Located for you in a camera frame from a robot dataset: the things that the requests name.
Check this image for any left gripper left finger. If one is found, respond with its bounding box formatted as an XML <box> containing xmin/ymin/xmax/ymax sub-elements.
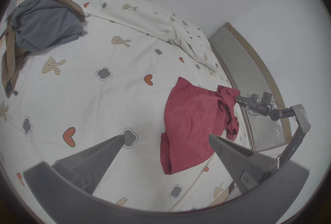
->
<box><xmin>53</xmin><ymin>133</ymin><xmax>126</xmax><ymax>195</ymax></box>

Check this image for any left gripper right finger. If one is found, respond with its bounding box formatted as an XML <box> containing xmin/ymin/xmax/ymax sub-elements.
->
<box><xmin>209</xmin><ymin>134</ymin><xmax>278</xmax><ymax>195</ymax></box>

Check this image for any red shirt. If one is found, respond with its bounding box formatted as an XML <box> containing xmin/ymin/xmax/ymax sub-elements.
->
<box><xmin>160</xmin><ymin>76</ymin><xmax>241</xmax><ymax>175</ymax></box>

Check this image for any bed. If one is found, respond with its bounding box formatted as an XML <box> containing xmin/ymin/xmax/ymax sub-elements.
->
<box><xmin>0</xmin><ymin>0</ymin><xmax>294</xmax><ymax>214</ymax></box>

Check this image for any brown garment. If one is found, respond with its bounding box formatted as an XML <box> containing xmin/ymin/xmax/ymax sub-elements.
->
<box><xmin>1</xmin><ymin>0</ymin><xmax>86</xmax><ymax>98</ymax></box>

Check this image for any dark grey garment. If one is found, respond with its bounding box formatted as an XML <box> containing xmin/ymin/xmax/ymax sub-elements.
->
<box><xmin>12</xmin><ymin>0</ymin><xmax>83</xmax><ymax>51</ymax></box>

